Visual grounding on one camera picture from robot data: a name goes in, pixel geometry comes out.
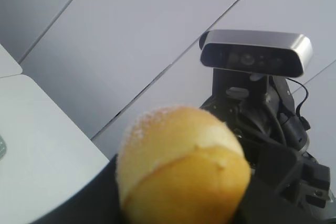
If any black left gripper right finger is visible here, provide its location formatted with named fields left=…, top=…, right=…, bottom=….
left=231, top=176, right=322, bottom=224

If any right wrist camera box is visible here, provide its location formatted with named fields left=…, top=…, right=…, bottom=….
left=198, top=29, right=313, bottom=78

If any pale green plastic basket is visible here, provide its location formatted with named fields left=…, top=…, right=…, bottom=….
left=0, top=136, right=7, bottom=159

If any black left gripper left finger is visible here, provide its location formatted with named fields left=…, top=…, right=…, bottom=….
left=34, top=155, right=125, bottom=223

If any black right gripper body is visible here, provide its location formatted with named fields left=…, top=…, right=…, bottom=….
left=202, top=69, right=330, bottom=208

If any bread roll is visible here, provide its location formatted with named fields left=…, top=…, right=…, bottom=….
left=116, top=106, right=251, bottom=223

